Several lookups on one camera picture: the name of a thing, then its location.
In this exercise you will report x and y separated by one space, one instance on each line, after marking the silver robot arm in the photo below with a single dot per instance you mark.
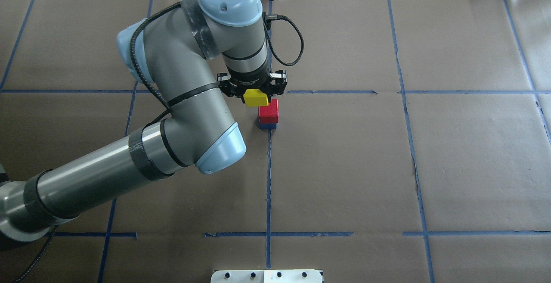
189 55

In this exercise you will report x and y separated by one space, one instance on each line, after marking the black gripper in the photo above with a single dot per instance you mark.
248 80

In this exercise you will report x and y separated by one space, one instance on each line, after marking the blue block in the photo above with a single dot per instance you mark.
267 126

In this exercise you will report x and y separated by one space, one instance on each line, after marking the red block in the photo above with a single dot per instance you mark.
269 114

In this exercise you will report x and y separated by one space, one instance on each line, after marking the yellow block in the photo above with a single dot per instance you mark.
255 98

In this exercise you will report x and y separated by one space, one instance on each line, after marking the white pedestal column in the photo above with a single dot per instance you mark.
268 276

